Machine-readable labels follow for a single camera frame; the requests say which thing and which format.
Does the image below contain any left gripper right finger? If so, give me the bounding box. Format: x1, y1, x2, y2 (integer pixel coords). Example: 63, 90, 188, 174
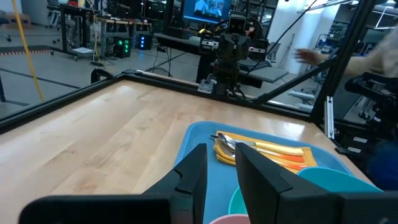
234, 142, 340, 224

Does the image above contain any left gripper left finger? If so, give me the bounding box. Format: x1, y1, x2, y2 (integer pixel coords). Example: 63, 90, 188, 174
142, 142, 208, 224

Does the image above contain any red-orange-handled metal fork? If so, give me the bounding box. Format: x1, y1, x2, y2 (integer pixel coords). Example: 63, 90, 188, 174
215, 141, 308, 171

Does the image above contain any orange-handled metal knife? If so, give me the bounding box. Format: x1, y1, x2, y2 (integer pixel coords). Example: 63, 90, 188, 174
209, 134, 306, 164

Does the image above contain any pink plastic cup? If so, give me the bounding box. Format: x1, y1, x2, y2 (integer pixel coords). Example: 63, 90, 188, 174
208, 213, 251, 224

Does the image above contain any yellow-handled metal spoon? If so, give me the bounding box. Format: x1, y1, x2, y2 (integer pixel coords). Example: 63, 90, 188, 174
216, 132, 305, 157

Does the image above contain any orange cloth napkin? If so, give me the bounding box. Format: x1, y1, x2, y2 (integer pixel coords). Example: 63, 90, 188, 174
213, 130, 318, 174

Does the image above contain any light blue bowl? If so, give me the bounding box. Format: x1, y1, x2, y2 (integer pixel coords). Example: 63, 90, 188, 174
297, 166, 384, 194

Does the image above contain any large display screen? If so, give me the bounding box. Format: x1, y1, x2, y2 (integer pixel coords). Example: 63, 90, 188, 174
181, 0, 233, 25

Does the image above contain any person's hand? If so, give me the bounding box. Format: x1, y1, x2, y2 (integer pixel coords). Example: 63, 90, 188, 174
294, 48, 322, 66

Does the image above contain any white office chair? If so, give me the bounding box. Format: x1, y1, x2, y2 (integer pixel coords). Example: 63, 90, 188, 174
287, 90, 317, 113

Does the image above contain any black device with blue lights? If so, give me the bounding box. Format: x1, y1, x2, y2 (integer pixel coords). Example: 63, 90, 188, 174
137, 33, 154, 51

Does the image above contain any computer tower with green lights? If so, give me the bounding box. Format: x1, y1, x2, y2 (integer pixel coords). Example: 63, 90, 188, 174
113, 36, 132, 59

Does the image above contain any wooden-top desk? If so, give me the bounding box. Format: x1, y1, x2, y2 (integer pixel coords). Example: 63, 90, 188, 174
93, 17, 153, 60

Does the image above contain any black metal cart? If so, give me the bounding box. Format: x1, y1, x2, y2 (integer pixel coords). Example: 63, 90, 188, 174
46, 3, 94, 62

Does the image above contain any cardboard box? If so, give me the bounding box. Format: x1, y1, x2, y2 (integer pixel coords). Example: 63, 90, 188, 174
5, 12, 32, 29

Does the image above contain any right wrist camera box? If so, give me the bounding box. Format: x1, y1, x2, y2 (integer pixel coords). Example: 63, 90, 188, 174
228, 15, 249, 34

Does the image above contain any silver metal bracket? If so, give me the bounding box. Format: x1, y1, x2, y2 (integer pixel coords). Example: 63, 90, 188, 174
324, 95, 336, 140

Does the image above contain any black aluminium table frame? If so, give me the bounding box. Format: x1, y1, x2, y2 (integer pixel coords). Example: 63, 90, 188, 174
0, 0, 379, 135

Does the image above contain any yellow hanging cable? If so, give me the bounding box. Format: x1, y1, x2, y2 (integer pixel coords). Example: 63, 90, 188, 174
11, 0, 45, 102

